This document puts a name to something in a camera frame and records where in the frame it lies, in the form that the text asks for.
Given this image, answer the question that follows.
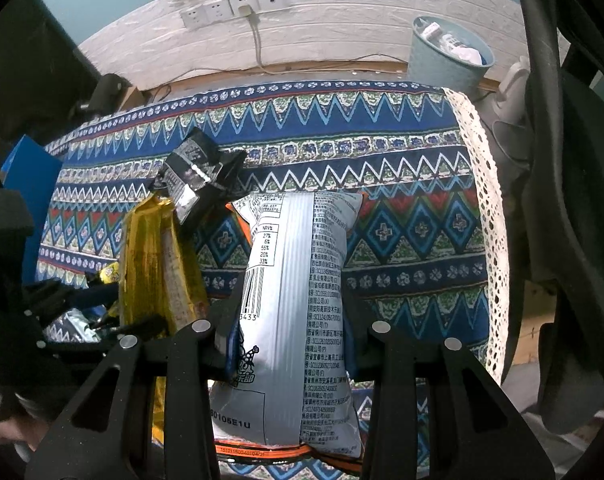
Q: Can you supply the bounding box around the small gold snack packet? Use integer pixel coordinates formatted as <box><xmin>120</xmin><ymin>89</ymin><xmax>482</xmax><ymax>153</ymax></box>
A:
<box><xmin>99</xmin><ymin>262</ymin><xmax>123</xmax><ymax>321</ymax></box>

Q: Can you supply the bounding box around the white kettle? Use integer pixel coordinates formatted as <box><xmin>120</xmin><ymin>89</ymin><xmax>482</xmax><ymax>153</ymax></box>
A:
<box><xmin>497</xmin><ymin>55</ymin><xmax>533</xmax><ymax>121</ymax></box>

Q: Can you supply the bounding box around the silver and orange snack bag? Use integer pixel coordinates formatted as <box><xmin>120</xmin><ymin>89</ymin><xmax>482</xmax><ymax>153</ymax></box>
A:
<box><xmin>209</xmin><ymin>190</ymin><xmax>367</xmax><ymax>476</ymax></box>

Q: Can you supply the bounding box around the blue cardboard box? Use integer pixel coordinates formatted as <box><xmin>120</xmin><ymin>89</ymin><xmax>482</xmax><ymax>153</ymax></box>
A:
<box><xmin>0</xmin><ymin>135</ymin><xmax>65</xmax><ymax>281</ymax></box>

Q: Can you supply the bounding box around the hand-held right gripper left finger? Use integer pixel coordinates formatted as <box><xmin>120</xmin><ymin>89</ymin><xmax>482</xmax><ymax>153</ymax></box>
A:
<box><xmin>24</xmin><ymin>296</ymin><xmax>245</xmax><ymax>480</ymax></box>

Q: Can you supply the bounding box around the blue patterned tablecloth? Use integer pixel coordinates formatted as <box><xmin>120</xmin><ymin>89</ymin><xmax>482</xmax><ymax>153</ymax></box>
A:
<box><xmin>34</xmin><ymin>80</ymin><xmax>510</xmax><ymax>480</ymax></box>

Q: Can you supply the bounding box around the black and silver snack packet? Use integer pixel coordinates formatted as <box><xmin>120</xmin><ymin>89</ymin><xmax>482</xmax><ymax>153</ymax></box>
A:
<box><xmin>154</xmin><ymin>127</ymin><xmax>247</xmax><ymax>233</ymax></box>

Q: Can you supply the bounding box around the beige plug with cable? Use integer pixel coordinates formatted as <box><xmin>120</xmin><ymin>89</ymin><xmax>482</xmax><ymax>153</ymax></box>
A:
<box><xmin>239</xmin><ymin>4</ymin><xmax>407</xmax><ymax>75</ymax></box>

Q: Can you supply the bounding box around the black softbox cloth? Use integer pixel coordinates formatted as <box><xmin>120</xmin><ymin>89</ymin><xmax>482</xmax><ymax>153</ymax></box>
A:
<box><xmin>0</xmin><ymin>0</ymin><xmax>102</xmax><ymax>151</ymax></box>

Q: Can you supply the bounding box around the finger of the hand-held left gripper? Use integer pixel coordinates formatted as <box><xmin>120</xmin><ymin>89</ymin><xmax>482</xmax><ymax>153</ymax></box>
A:
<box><xmin>24</xmin><ymin>280</ymin><xmax>121</xmax><ymax>312</ymax></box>
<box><xmin>89</xmin><ymin>315</ymin><xmax>167</xmax><ymax>335</ymax></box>

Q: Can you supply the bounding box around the long gold snack packet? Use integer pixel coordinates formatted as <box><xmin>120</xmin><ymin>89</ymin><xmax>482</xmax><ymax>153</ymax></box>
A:
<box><xmin>119</xmin><ymin>194</ymin><xmax>210</xmax><ymax>443</ymax></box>

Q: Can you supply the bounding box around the brown cardboard box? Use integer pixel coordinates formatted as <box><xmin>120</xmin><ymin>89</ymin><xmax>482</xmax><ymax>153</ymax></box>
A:
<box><xmin>116</xmin><ymin>85</ymin><xmax>153</xmax><ymax>111</ymax></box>

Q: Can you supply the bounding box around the person's left hand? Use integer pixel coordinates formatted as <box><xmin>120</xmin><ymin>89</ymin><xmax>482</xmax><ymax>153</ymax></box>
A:
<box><xmin>0</xmin><ymin>405</ymin><xmax>50</xmax><ymax>461</ymax></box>

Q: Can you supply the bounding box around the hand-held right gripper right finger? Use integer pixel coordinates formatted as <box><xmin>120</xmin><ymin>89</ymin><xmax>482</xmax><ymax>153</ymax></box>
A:
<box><xmin>343</xmin><ymin>285</ymin><xmax>557</xmax><ymax>480</ymax></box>

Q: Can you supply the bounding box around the pale blue trash bin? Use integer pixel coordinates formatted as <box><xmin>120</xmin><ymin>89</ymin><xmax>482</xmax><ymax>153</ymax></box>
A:
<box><xmin>407</xmin><ymin>15</ymin><xmax>495</xmax><ymax>93</ymax></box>

